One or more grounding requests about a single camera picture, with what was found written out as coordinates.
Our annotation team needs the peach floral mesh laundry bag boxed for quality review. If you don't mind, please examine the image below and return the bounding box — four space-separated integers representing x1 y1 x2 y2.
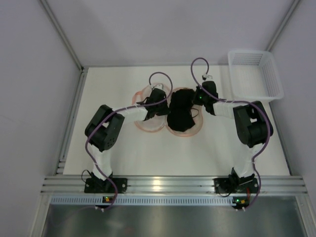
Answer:
132 84 203 137

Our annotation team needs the black bra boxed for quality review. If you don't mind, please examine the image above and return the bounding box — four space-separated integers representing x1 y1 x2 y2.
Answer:
167 88 196 132

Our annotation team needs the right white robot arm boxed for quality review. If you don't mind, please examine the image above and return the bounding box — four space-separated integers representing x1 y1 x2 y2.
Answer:
193 81 274 178

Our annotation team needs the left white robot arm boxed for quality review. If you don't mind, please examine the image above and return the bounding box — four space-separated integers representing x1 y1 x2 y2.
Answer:
84 88 169 182

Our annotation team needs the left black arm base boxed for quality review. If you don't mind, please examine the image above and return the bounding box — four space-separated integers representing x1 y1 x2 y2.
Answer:
84 177 128 194

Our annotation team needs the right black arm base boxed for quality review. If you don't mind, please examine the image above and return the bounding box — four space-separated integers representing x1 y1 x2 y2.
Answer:
214 176 259 195

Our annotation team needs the white plastic basket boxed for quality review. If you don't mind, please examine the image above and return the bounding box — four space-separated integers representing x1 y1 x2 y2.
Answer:
228 49 284 102

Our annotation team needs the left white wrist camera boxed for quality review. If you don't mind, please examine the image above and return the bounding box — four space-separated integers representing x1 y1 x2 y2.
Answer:
150 83 164 90

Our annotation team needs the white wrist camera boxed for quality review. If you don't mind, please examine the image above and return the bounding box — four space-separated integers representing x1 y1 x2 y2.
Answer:
150 83 164 90
201 73 213 81

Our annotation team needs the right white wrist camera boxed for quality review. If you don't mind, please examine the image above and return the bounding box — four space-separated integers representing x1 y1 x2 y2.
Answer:
201 73 213 81

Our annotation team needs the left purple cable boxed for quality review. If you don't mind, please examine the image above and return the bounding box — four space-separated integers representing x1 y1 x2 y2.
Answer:
85 72 174 207

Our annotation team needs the purple cable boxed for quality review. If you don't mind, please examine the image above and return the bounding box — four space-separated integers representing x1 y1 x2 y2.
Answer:
191 57 271 208
85 72 174 207

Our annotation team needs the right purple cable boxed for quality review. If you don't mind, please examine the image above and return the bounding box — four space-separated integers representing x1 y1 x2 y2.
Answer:
191 57 271 208

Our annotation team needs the right aluminium frame post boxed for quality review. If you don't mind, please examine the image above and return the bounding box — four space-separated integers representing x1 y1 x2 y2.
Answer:
265 0 302 52

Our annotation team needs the aluminium frame post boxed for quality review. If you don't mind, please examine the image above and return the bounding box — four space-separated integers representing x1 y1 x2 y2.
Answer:
265 0 302 52
39 0 84 71

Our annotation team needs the white slotted cable duct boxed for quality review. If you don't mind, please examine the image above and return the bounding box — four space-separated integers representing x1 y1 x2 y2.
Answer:
50 195 248 206

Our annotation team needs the aluminium mounting rail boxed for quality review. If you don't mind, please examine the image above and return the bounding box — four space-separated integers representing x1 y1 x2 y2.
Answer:
40 175 308 196

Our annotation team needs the left aluminium frame post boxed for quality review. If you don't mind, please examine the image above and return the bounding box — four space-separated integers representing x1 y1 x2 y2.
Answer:
39 0 84 71

